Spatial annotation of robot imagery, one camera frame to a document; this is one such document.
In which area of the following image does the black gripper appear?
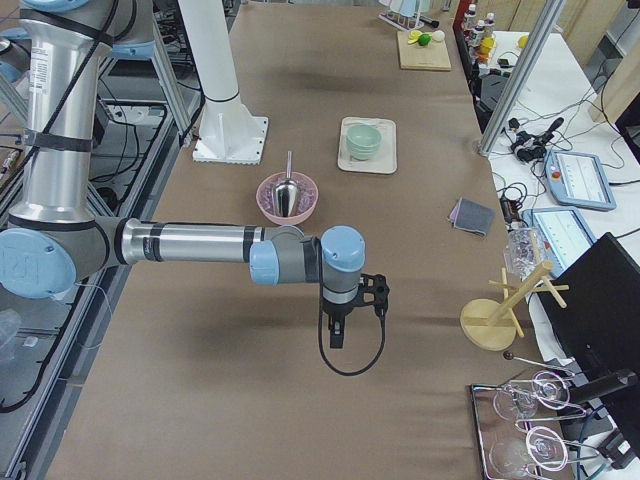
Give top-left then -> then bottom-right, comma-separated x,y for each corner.
321,298 -> 361,349

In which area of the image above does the green bowl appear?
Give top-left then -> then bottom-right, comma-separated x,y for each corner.
346,123 -> 382,149
347,143 -> 380,153
349,151 -> 377,161

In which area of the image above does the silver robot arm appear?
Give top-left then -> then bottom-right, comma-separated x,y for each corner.
1,1 -> 370,348

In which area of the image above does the pink bowl with ice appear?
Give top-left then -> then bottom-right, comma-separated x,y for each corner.
255,171 -> 321,227

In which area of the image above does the metal ice scoop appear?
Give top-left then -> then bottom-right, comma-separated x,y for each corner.
272,150 -> 300,218

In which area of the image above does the wooden mug tree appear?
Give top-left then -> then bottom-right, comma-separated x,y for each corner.
460,260 -> 569,351

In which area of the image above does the grey folded cloth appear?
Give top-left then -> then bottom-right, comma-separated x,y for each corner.
448,198 -> 495,237

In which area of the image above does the beige serving tray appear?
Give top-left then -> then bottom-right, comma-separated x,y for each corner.
337,117 -> 397,174

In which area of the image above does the green bowl on tray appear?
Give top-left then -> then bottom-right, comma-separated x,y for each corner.
349,151 -> 377,161

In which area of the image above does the upper wine glass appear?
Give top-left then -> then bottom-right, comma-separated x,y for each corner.
493,370 -> 569,420

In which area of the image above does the wine glass rack tray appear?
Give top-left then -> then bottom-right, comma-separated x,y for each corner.
468,384 -> 605,479

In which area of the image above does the lower wine glass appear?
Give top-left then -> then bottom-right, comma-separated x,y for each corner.
489,426 -> 569,479

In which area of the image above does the lower teach pendant tablet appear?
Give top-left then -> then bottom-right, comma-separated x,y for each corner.
522,207 -> 596,276

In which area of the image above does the teach pendant tablet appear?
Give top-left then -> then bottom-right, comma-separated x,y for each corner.
522,207 -> 596,276
545,150 -> 617,211

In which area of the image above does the black monitor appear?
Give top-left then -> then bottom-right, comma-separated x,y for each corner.
539,233 -> 639,453

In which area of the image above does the upper teach pendant tablet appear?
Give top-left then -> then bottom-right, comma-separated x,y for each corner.
545,150 -> 617,211

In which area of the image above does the bamboo cutting board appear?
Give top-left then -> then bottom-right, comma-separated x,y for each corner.
396,31 -> 451,71

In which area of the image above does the green lime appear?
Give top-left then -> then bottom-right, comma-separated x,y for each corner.
417,33 -> 432,46

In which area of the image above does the white garlic bulb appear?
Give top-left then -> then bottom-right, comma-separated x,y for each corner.
431,30 -> 445,42

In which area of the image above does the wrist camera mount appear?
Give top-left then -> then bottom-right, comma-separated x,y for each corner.
356,273 -> 390,318

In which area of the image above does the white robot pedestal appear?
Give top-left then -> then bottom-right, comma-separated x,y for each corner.
179,0 -> 269,165

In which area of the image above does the white wire cup rack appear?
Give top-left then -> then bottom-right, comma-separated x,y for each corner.
378,0 -> 439,31

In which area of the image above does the aluminium frame post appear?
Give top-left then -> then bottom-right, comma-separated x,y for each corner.
478,0 -> 566,158

